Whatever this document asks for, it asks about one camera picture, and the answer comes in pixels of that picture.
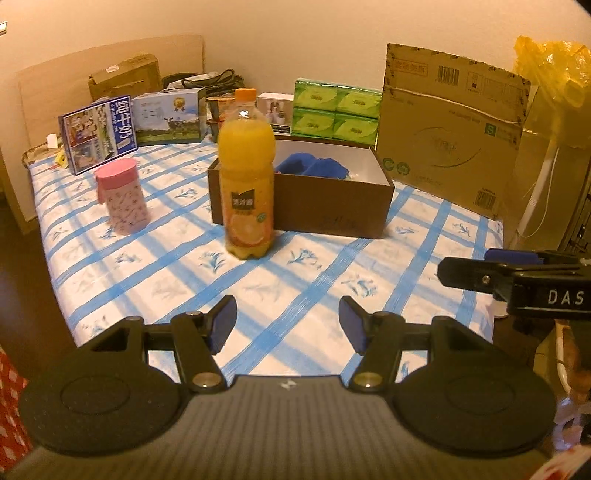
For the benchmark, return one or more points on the closed brown shipping box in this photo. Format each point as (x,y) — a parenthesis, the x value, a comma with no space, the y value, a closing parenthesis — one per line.
(124,76)

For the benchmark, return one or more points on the red label food bowl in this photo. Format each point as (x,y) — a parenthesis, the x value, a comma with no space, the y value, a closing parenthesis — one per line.
(214,130)

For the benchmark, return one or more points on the yellow plastic bag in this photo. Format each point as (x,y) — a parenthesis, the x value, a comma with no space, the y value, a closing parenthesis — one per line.
(554,69)

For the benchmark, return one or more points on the stack of green tissue packs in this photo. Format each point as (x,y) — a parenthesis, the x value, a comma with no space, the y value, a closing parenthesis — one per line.
(337,110)

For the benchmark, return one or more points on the blue milk carton box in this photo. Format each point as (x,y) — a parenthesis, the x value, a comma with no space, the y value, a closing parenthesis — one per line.
(97,134)

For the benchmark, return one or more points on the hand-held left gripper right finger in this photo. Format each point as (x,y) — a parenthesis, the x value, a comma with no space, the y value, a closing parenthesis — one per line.
(353,325)

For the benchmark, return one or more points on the small white product box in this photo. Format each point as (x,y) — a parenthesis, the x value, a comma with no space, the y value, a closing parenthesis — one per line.
(277,113)

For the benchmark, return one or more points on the large flattened cardboard box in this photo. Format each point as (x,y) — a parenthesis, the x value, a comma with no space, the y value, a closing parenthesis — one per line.
(443,138)

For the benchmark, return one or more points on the orange juice bottle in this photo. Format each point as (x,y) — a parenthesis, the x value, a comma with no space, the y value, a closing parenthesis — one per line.
(247,175)

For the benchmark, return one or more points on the blue towel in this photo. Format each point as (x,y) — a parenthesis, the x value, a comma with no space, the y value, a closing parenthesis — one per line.
(314,166)

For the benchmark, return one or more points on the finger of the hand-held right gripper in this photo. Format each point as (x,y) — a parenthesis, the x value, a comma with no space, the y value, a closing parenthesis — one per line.
(471,274)
(508,255)

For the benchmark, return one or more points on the brown cardboard box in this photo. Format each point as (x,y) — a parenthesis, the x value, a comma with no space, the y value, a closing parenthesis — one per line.
(323,207)

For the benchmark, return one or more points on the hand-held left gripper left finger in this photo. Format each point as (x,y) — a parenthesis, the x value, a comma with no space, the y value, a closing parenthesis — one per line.
(221,323)

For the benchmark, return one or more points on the black bag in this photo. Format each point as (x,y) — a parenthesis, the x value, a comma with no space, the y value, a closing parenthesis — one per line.
(207,81)

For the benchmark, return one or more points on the landscape print milk box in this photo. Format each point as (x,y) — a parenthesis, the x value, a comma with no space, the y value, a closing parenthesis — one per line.
(168,117)

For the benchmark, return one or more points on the wooden headboard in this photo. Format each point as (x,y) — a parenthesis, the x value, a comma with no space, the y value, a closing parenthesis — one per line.
(55,83)

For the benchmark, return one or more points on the pink lidded cup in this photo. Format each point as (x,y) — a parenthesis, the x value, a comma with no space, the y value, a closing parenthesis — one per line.
(124,198)

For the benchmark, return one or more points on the blue checked bedsheet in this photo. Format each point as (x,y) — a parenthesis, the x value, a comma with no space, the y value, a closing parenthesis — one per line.
(300,277)

